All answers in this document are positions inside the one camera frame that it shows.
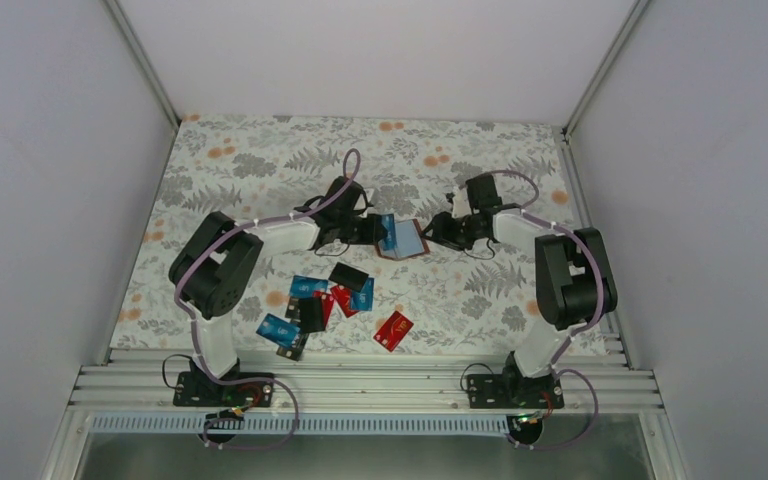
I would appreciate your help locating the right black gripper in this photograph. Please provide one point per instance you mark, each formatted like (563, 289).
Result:
(441, 232)

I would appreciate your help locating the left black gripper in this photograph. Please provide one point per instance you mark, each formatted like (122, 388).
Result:
(369, 237)

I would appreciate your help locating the blue card bottom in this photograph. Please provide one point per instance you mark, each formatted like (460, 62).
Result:
(389, 242)

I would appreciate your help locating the blue card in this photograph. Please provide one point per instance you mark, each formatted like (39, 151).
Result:
(278, 331)
(363, 300)
(307, 287)
(389, 242)

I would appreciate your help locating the brown leather card holder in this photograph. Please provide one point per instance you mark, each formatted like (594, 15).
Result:
(410, 242)

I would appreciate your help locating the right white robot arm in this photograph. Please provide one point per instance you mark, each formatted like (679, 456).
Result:
(574, 286)

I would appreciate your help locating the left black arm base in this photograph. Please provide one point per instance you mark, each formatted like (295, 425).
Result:
(194, 389)

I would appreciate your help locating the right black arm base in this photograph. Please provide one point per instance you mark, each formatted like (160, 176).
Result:
(501, 391)

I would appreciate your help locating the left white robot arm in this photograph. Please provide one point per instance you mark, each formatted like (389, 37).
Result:
(214, 268)

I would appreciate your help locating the black card top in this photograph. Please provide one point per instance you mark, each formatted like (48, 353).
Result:
(349, 277)

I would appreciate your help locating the red card centre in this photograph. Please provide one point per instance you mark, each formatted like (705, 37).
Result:
(343, 296)

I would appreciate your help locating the blue card upper left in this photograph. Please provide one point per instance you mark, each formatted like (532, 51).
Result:
(307, 287)

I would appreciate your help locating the red card under black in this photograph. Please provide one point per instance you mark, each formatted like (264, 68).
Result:
(325, 301)

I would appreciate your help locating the blue card centre right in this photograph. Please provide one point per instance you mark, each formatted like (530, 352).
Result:
(363, 300)

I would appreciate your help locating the black card centre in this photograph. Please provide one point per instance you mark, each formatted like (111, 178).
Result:
(311, 315)

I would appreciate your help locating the black VIP card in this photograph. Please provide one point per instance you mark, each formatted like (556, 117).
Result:
(292, 312)

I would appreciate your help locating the red VIP card right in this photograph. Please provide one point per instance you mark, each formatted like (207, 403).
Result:
(390, 334)

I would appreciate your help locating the blue card lower left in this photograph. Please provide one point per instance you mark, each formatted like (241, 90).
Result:
(278, 331)

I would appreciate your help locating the black card bottom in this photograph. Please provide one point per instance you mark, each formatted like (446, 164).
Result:
(295, 351)

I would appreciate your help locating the floral patterned table mat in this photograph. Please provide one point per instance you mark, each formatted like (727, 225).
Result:
(481, 302)

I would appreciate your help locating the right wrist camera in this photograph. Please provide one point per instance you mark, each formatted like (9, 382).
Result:
(459, 201)

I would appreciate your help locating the slotted grey cable duct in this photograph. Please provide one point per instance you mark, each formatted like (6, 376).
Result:
(307, 424)

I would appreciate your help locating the aluminium rail frame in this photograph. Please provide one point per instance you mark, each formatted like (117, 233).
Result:
(386, 383)

